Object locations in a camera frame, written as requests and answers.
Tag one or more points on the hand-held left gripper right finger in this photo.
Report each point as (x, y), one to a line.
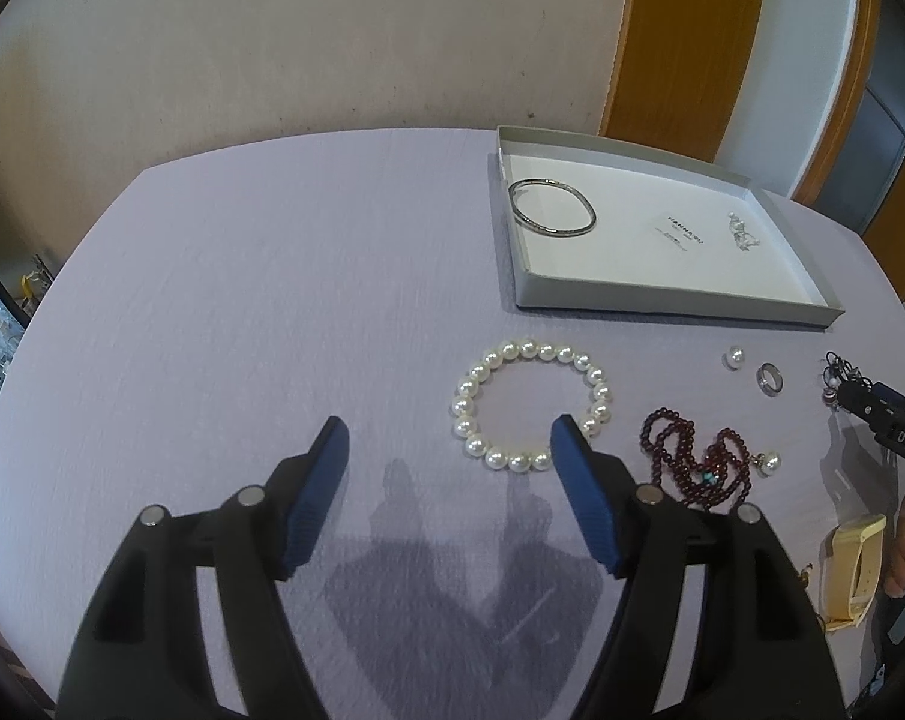
(580, 495)

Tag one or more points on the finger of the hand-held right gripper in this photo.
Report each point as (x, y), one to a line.
(895, 405)

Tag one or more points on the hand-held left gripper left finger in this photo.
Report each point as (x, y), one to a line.
(321, 487)

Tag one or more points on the cream yellow watch band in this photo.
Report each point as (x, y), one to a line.
(846, 547)

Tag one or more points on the pearl earring with gold hook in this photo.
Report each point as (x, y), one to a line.
(770, 463)

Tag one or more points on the grey cardboard tray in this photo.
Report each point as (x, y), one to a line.
(647, 270)

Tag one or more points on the person's right hand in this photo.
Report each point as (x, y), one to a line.
(902, 540)

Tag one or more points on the plain pearl earring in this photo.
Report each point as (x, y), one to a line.
(735, 356)

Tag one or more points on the silver earrings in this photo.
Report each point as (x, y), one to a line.
(739, 232)

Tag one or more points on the silver bangle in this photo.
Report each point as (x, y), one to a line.
(542, 229)

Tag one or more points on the frosted glass door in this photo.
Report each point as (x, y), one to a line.
(884, 135)

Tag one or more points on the glass display cabinet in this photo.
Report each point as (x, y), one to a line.
(2, 322)

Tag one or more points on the wooden door frame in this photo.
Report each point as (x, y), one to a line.
(846, 67)

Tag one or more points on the wooden wall panel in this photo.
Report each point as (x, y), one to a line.
(685, 37)

